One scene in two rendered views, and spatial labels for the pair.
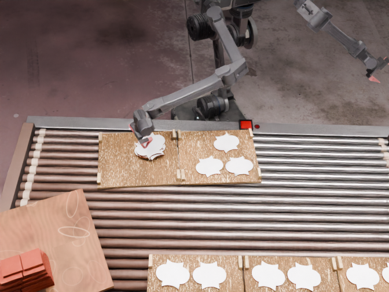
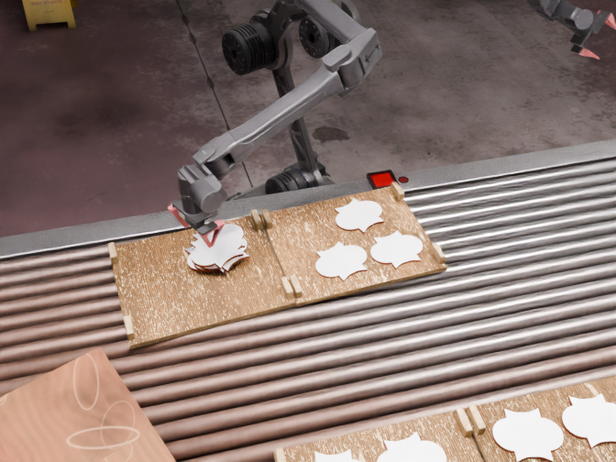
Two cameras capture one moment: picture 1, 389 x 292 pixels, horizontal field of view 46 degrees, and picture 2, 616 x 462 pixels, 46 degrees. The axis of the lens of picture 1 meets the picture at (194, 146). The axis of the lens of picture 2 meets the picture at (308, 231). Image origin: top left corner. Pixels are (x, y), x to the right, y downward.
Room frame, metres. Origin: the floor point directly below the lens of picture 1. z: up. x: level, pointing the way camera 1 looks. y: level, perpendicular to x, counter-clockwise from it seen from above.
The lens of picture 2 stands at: (0.12, 0.21, 2.28)
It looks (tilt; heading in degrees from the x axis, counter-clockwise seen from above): 43 degrees down; 351
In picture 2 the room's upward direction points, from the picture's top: straight up
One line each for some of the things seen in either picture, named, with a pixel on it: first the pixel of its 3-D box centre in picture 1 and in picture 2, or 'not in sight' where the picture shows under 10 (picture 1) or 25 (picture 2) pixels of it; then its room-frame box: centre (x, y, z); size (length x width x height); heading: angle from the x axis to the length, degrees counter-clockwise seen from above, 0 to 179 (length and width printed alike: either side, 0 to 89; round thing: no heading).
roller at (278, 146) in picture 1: (215, 145); (337, 225); (1.61, -0.11, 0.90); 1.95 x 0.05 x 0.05; 95
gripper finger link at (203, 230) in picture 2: (143, 140); (205, 229); (1.43, 0.25, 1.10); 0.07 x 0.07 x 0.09; 34
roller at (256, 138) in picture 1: (215, 138); (333, 214); (1.66, -0.11, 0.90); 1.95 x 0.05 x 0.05; 95
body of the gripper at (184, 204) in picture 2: (140, 126); (193, 200); (1.46, 0.27, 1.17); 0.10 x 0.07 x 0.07; 34
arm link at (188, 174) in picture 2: (139, 117); (192, 181); (1.45, 0.27, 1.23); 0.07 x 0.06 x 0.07; 27
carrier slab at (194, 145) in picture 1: (217, 156); (349, 241); (1.51, -0.13, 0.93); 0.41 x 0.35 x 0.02; 99
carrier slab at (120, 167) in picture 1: (138, 158); (198, 275); (1.44, 0.28, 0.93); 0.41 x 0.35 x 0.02; 100
